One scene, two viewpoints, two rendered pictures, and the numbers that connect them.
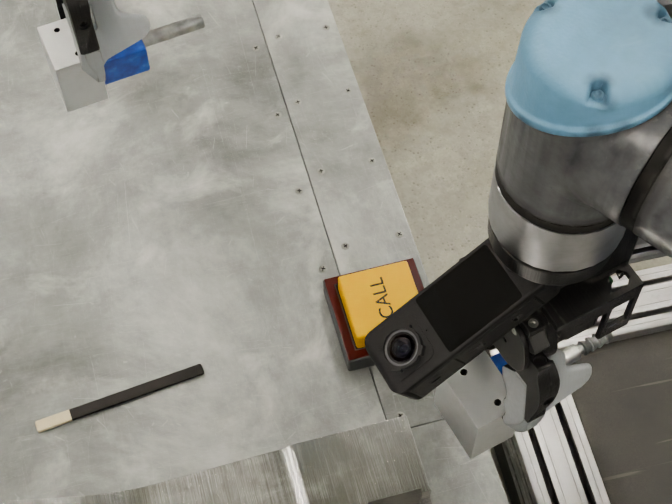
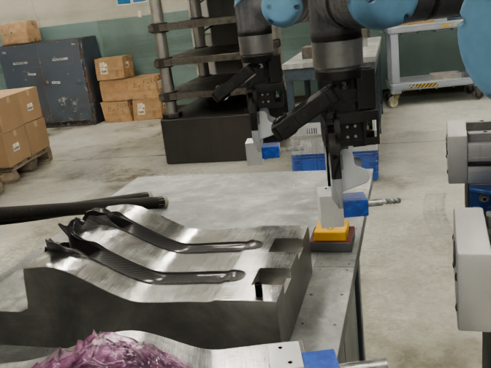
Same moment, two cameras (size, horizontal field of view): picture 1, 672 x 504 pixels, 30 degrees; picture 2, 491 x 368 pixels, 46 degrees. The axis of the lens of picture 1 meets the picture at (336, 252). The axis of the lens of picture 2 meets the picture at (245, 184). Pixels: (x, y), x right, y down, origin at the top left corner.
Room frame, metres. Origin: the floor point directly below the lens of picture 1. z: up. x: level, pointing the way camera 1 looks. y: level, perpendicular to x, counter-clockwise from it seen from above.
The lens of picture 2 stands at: (-0.46, -0.44, 1.25)
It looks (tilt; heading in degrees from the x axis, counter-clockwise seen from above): 17 degrees down; 32
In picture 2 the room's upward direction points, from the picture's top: 7 degrees counter-clockwise
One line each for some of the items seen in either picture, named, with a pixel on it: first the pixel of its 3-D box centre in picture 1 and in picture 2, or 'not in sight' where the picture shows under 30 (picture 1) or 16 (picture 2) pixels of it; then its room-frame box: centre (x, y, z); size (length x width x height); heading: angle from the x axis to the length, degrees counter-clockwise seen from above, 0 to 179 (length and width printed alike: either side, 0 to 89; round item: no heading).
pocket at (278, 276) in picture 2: not in sight; (272, 288); (0.18, -0.08, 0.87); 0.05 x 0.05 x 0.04; 15
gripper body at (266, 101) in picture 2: not in sight; (263, 82); (0.68, 0.18, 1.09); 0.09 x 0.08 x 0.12; 113
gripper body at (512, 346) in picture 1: (550, 267); (345, 107); (0.37, -0.13, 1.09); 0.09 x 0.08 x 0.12; 118
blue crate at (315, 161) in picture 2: not in sight; (336, 160); (3.36, 1.11, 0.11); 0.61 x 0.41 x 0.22; 106
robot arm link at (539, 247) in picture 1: (557, 193); (337, 55); (0.37, -0.12, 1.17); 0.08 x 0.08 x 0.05
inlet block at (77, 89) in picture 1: (128, 45); (275, 150); (0.68, 0.17, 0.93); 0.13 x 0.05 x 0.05; 113
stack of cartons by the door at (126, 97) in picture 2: not in sight; (132, 87); (5.36, 4.67, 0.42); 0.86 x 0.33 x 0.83; 106
